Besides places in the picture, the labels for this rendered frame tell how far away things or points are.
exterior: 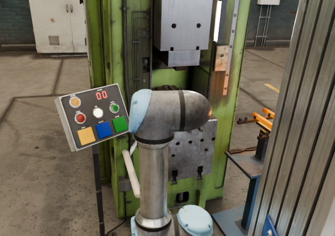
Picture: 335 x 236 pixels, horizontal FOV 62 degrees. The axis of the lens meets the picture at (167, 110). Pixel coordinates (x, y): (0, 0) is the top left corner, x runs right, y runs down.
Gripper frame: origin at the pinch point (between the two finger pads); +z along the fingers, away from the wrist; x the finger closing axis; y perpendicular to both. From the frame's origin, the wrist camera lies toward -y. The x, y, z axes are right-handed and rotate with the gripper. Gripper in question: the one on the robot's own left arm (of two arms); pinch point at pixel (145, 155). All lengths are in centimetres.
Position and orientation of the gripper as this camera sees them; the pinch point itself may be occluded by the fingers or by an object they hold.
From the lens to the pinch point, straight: 142.5
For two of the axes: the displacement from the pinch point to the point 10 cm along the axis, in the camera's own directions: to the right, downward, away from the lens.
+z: -0.4, 9.1, 4.2
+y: 0.0, 4.2, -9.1
